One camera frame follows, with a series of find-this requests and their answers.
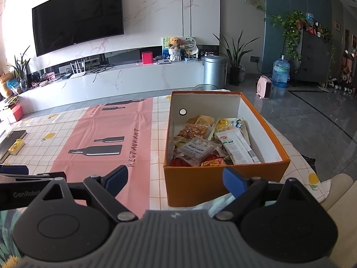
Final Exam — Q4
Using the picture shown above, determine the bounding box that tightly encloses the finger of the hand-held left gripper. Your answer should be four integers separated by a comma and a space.
0, 172, 67, 186
0, 165, 29, 176

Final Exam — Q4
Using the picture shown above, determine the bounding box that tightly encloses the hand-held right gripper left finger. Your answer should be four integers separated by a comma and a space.
26, 165, 139, 222

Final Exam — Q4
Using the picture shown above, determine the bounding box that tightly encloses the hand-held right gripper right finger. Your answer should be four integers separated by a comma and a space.
213, 167, 326, 222

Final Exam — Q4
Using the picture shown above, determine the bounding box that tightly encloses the orange stick snack packet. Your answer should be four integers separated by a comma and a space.
199, 156, 233, 167

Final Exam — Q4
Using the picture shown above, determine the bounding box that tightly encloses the white green-label snack packet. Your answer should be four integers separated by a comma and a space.
216, 130, 262, 165

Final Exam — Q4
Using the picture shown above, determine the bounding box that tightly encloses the orange cardboard box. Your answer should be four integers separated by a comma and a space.
163, 91, 291, 207

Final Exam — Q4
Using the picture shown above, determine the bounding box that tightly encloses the clear packet of white candies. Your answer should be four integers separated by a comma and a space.
176, 138, 215, 166

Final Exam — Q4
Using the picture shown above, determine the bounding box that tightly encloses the yellow chip bag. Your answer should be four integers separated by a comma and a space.
214, 117, 251, 146

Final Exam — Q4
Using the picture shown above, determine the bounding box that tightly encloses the red snack packet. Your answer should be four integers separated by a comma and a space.
170, 156, 196, 167

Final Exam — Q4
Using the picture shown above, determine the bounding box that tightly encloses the brown nut snack packet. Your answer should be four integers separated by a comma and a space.
174, 124, 214, 143

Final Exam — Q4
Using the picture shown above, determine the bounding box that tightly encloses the tan bread snack packet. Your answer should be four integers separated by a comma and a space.
186, 114, 215, 126

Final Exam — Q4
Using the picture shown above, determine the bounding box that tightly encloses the black book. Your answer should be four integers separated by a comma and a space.
0, 130, 28, 162

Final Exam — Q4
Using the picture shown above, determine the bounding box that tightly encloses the teal striped cloth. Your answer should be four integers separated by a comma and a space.
0, 195, 233, 268

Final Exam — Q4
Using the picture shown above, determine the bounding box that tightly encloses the red storage box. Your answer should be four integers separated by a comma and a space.
10, 105, 23, 122

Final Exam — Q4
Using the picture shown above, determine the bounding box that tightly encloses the dark cloth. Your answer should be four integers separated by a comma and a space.
303, 153, 317, 174

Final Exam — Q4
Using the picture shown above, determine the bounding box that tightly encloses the pink space heater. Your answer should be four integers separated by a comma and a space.
256, 75, 273, 100

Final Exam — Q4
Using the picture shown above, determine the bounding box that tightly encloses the green leafy potted plant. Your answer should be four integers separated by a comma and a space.
8, 45, 32, 90

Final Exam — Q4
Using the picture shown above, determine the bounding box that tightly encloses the white marble media console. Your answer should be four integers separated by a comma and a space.
17, 59, 227, 115

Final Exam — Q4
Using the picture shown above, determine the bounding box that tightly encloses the snake plant in black pot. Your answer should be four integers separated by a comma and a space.
213, 30, 260, 86

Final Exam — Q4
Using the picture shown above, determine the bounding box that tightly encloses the beige cushion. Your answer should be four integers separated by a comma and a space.
321, 173, 357, 268

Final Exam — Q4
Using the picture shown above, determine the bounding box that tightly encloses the silver trash can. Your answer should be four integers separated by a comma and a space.
203, 55, 227, 89

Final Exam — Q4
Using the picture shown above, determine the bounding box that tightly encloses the white router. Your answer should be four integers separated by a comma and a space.
69, 57, 87, 79

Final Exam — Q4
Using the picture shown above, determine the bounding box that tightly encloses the blue water bottle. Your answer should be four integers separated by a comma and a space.
272, 55, 291, 88

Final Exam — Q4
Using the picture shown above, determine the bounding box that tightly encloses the green printed box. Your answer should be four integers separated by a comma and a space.
162, 37, 173, 59

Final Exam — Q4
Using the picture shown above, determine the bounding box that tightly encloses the white printed hand fan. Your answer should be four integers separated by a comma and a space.
181, 36, 200, 55

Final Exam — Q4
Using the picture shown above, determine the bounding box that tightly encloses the teddy bear bouquet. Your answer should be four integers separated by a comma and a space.
167, 36, 182, 62

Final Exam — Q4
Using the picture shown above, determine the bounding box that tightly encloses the dark grey cabinet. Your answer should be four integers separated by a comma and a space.
293, 29, 336, 84

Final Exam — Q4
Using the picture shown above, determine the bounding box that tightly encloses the trailing ivy plant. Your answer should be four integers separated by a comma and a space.
226, 0, 311, 62

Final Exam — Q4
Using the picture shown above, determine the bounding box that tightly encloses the black curved television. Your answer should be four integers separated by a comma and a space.
31, 0, 125, 57

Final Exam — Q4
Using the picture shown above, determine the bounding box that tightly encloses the row of small bottles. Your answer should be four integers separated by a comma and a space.
305, 13, 333, 38

